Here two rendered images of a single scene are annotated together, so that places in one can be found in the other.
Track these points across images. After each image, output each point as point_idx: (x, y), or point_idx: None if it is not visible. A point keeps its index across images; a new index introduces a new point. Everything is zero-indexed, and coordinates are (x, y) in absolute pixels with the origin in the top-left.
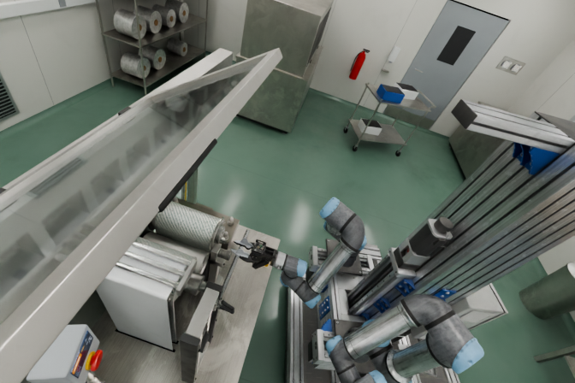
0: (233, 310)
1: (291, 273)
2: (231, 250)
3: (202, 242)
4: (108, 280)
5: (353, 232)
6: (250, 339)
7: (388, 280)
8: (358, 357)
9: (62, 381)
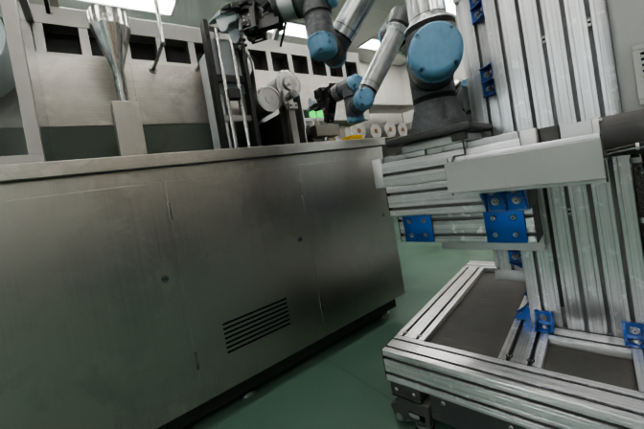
0: (243, 38)
1: (343, 87)
2: (307, 110)
3: (274, 84)
4: (202, 58)
5: (392, 10)
6: (290, 144)
7: (461, 26)
8: (419, 118)
9: None
